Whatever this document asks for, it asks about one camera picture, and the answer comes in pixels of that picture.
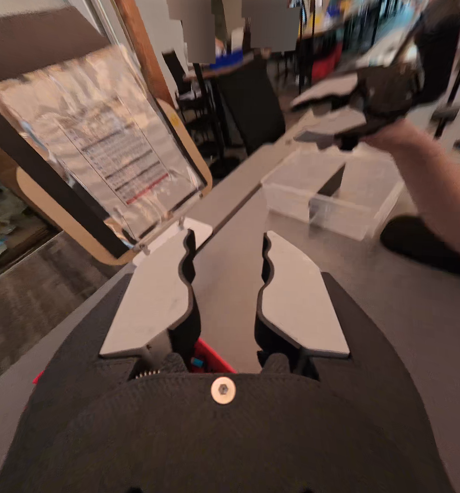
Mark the black rounded pad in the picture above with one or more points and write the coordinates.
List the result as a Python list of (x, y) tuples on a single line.
[(414, 242)]

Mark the clear acrylic organizer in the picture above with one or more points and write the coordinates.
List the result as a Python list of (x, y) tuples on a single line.
[(291, 192)]

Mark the printed instruction sheet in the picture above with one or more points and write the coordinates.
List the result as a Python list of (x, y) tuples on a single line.
[(110, 134)]

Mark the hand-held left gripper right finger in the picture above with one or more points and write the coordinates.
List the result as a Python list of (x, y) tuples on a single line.
[(303, 308)]

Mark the black organizer divider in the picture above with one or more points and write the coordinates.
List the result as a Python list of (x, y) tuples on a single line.
[(332, 185)]

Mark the wooden stand board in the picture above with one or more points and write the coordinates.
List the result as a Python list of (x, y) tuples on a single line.
[(56, 227)]

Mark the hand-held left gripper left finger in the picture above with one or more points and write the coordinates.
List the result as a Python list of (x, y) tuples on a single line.
[(149, 308)]

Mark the black column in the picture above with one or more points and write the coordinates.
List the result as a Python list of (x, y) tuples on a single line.
[(253, 108)]

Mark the red plastic bin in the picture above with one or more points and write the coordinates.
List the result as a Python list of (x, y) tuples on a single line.
[(214, 358)]

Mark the person's right forearm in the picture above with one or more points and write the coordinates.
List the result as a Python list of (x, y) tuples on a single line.
[(441, 192)]

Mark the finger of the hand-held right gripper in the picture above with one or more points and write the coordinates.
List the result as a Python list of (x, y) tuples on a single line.
[(330, 127), (330, 88)]

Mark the person's right hand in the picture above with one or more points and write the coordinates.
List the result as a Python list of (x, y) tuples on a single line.
[(395, 136)]

